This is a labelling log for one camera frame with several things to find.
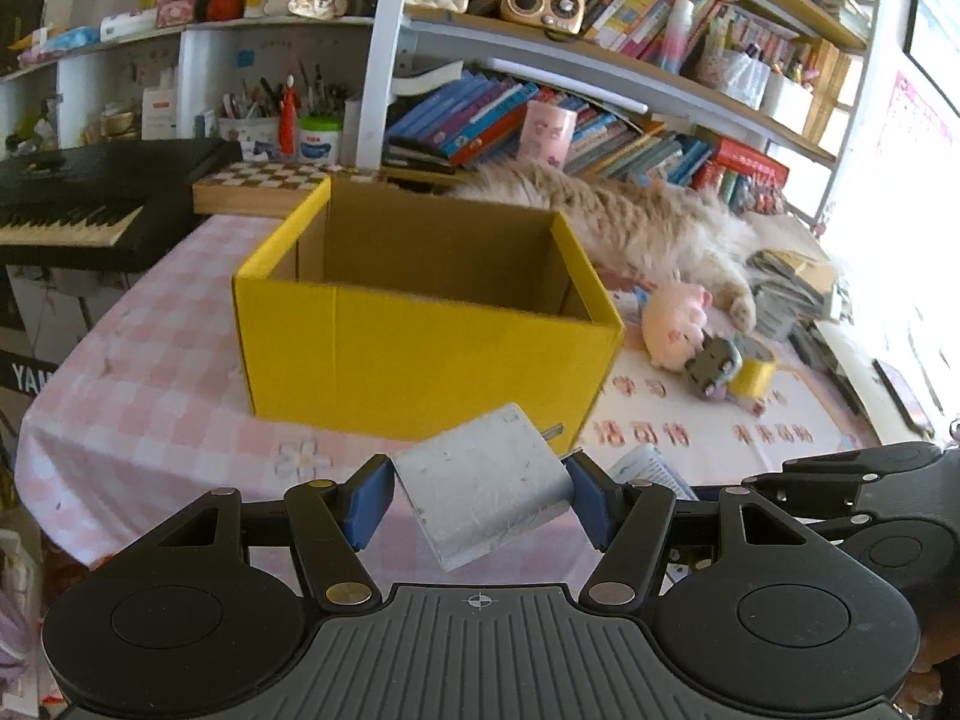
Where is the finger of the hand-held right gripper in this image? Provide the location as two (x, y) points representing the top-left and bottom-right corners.
(741, 469), (875, 522)
(780, 450), (871, 477)

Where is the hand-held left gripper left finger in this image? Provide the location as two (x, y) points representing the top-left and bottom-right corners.
(127, 456), (395, 614)

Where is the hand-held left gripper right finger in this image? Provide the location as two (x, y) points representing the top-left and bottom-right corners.
(568, 450), (837, 611)

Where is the silver power adapter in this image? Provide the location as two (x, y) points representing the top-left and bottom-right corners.
(392, 403), (575, 572)

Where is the yellow cardboard box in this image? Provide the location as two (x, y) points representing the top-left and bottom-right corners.
(231, 176), (625, 442)

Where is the pink pig plush toy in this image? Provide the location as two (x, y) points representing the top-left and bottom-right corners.
(641, 281), (713, 372)

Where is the white blue booklet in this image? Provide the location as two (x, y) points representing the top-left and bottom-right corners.
(607, 442), (698, 500)

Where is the dark grey pouch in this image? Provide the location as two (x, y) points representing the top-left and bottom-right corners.
(791, 322), (863, 413)

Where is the yellow tape roll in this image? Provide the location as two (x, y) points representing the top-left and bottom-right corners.
(724, 337), (781, 400)

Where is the grey toy car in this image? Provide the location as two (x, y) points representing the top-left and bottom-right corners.
(681, 336), (743, 400)

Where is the pile of books and papers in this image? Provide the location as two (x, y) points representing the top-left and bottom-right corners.
(746, 244), (852, 342)

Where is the pink checked printed tablecloth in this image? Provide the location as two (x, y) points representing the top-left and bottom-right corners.
(15, 214), (901, 593)

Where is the fluffy orange white cat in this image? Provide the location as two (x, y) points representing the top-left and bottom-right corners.
(450, 161), (770, 331)

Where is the red boxed book set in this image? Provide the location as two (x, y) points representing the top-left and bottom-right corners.
(690, 136), (790, 215)

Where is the wooden chessboard box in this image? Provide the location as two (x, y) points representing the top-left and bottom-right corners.
(191, 160), (376, 220)

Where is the row of colourful books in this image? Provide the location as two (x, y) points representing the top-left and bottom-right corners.
(566, 97), (713, 188)

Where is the white storage box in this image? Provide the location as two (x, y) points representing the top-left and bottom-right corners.
(761, 71), (815, 132)

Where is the white tub with green lid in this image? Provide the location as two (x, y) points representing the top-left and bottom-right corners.
(298, 116), (344, 162)

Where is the pink printed cup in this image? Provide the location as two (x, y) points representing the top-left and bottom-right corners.
(520, 100), (578, 170)

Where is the white pen cup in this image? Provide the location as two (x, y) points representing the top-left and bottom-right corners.
(217, 75), (282, 158)

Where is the row of leaning blue books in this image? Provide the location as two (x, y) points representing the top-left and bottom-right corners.
(382, 67), (530, 170)

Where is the open white book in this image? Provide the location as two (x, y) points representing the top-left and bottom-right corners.
(394, 64), (462, 98)

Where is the black electronic keyboard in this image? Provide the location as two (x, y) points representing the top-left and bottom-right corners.
(0, 136), (245, 275)

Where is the white carton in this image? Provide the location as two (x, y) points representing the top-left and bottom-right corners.
(141, 71), (179, 140)

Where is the gold retro radio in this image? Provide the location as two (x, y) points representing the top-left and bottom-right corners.
(501, 0), (586, 37)

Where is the row of upper shelf books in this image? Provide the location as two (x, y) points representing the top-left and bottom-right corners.
(465, 0), (800, 65)

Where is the pink wall poster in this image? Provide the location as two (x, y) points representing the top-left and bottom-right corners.
(877, 71), (953, 188)

